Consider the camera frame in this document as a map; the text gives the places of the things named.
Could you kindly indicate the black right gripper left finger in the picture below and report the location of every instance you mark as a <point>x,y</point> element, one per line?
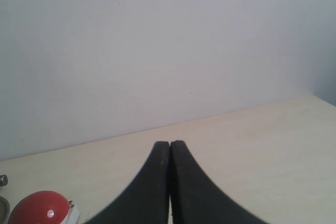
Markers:
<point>146,198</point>

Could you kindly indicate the round steel plate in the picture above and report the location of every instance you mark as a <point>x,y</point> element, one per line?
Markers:
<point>4,210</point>

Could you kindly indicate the red dome push button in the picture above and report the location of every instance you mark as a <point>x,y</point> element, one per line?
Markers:
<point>44,207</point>

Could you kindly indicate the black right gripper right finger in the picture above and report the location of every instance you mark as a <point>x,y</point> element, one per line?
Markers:
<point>194,196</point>

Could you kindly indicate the yellow black claw hammer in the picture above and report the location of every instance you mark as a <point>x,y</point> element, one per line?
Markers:
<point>3,180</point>

